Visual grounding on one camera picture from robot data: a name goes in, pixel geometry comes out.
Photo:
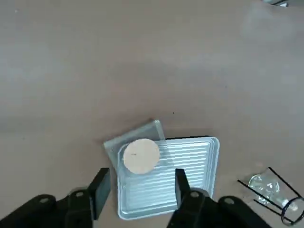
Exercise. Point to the black metal tripod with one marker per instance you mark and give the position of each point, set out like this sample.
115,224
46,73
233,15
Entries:
283,180

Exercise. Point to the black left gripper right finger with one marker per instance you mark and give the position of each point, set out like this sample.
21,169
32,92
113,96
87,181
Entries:
194,209

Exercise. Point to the glass alcohol lamp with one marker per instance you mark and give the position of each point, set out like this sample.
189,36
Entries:
263,184

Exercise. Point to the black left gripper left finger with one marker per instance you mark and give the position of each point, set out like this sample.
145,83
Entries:
78,209

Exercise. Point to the ribbed metal tray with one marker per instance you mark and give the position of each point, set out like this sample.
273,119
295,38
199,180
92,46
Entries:
190,161

